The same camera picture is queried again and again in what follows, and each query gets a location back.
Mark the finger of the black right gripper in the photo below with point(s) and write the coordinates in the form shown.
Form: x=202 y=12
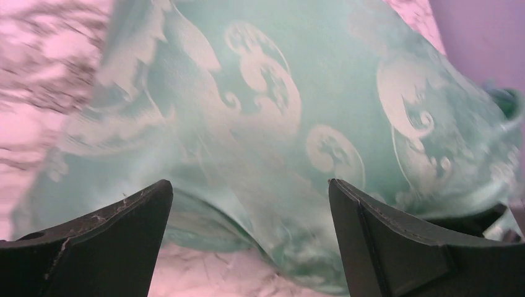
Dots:
x=475 y=224

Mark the green patterned cloth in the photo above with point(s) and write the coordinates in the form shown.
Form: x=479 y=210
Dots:
x=251 y=108

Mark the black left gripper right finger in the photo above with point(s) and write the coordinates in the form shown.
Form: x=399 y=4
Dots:
x=388 y=252

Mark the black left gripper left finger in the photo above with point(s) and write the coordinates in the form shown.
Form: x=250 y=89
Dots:
x=109 y=252

